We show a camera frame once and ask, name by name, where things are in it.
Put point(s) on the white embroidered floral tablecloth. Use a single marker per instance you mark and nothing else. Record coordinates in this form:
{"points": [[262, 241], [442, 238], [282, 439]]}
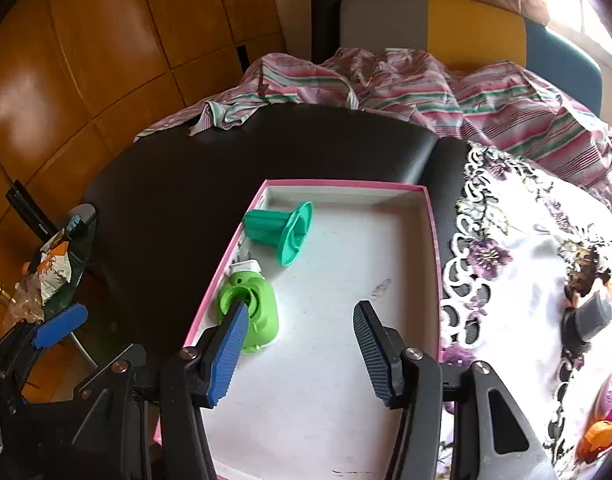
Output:
{"points": [[525, 260]]}

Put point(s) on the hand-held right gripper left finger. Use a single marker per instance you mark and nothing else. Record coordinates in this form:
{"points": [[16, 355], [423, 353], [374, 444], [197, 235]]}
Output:
{"points": [[231, 355]]}

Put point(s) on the small white plastic piece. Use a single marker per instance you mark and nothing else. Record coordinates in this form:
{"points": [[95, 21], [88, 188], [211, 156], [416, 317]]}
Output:
{"points": [[248, 265]]}

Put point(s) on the grey black plastic toy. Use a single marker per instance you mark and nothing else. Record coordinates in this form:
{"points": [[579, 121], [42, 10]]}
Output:
{"points": [[590, 317]]}

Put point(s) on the white orange snack packet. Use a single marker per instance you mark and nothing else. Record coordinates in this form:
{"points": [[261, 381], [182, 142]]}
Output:
{"points": [[51, 265]]}

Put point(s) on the orange plastic block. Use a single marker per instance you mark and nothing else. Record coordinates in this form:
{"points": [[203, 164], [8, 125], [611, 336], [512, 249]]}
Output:
{"points": [[598, 437]]}

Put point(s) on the small blue black device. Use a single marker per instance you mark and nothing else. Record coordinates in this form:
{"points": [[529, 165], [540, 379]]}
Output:
{"points": [[77, 225]]}

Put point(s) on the teal plastic funnel toy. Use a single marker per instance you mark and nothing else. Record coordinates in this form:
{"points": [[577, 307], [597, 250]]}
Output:
{"points": [[291, 235]]}

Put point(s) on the clear plastic wrapper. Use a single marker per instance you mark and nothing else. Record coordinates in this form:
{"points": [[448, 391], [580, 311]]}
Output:
{"points": [[23, 305]]}

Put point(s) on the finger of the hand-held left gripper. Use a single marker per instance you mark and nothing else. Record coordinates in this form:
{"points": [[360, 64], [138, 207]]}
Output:
{"points": [[61, 324]]}

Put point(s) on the pink striped cloth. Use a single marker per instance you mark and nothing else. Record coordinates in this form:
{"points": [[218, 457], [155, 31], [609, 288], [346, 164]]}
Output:
{"points": [[410, 90]]}

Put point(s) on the brown figurine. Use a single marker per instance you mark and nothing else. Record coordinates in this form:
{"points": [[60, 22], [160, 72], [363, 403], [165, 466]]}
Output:
{"points": [[588, 270]]}

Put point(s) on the wooden wardrobe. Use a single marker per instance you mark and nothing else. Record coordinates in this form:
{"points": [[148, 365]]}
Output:
{"points": [[111, 35]]}

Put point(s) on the black stick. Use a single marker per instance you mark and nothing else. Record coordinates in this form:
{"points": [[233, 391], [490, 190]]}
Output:
{"points": [[28, 205]]}

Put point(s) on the bright window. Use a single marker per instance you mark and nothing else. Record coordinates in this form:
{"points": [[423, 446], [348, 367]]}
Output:
{"points": [[580, 15]]}

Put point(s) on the glass side table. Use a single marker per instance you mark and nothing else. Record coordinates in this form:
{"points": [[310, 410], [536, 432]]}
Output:
{"points": [[83, 265]]}

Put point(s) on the pink-rimmed white tray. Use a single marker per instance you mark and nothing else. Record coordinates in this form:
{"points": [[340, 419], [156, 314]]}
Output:
{"points": [[336, 285]]}

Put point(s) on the grey yellow blue padded headboard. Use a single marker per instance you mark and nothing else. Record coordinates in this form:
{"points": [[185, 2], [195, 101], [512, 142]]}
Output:
{"points": [[465, 30]]}

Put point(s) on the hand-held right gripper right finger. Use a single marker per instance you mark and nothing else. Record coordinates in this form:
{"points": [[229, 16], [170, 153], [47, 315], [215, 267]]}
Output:
{"points": [[375, 355]]}

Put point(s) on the black cylindrical post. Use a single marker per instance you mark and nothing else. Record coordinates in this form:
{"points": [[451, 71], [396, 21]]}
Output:
{"points": [[326, 15]]}

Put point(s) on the light green plastic toy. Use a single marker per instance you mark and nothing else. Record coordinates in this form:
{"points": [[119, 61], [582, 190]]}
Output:
{"points": [[261, 310]]}

